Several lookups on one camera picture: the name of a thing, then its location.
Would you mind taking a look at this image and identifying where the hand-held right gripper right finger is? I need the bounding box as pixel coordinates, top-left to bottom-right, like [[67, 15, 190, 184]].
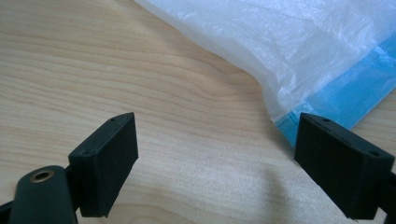
[[293, 112, 396, 220]]

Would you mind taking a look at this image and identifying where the white blue-edged plastic trash bag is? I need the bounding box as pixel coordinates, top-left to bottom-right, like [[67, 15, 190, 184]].
[[134, 0, 396, 147]]

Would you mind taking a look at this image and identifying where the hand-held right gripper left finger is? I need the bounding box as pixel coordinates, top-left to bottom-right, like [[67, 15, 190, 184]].
[[67, 111, 140, 218]]

